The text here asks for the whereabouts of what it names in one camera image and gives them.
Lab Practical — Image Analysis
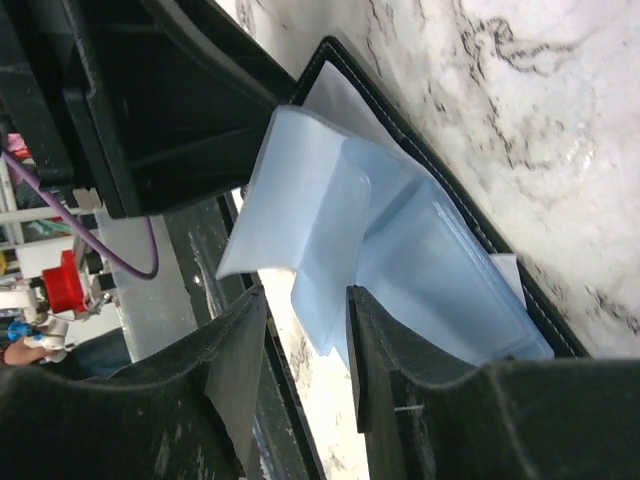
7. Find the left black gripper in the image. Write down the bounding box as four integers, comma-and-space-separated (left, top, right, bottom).
1, 1, 295, 218

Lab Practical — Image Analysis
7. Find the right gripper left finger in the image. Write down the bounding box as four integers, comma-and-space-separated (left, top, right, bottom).
1, 286, 267, 479

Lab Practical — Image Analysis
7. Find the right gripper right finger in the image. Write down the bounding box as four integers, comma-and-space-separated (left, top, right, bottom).
346, 286, 639, 479

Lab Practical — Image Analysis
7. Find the black leather card holder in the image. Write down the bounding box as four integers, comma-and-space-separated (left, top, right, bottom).
217, 36, 586, 365

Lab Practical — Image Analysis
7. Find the red emergency stop button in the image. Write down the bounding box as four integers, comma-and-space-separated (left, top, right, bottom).
41, 250, 87, 314

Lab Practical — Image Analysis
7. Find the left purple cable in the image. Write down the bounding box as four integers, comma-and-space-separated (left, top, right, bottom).
0, 147, 161, 279

